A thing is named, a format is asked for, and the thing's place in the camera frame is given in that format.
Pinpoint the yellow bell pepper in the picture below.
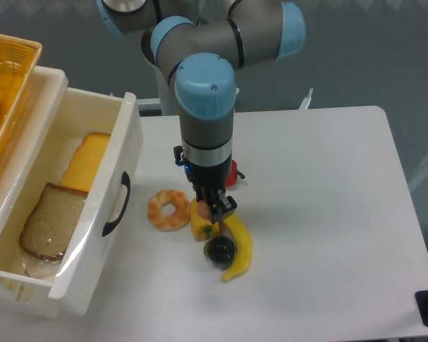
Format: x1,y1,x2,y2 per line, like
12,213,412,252
190,199,220,241

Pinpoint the red bell pepper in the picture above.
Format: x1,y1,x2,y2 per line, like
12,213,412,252
225,160,245,187

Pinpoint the white bracket behind table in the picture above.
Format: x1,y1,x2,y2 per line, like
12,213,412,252
298,88,314,110

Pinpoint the brown bread slice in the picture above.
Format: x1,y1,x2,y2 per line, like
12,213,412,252
19,183,88,261

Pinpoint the white drawer cabinet frame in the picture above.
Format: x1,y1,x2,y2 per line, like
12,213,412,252
0,66,68,318

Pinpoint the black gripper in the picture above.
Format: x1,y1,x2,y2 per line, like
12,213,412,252
174,145,238,223

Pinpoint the dark green round vegetable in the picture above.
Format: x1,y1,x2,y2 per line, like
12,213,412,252
203,235,236,265

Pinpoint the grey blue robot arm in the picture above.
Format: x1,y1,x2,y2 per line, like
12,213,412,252
97,1,306,223

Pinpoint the pinkish brown egg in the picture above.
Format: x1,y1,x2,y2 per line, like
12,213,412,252
196,200,210,222

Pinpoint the glazed orange donut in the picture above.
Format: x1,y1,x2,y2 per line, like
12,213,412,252
147,189,190,232

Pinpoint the yellow banana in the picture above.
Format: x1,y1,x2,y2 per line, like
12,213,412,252
221,214,253,282

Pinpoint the white open upper drawer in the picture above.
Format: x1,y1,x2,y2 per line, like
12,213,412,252
0,88,143,317

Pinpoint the yellow woven basket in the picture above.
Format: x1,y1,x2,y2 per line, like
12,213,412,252
0,34,43,161

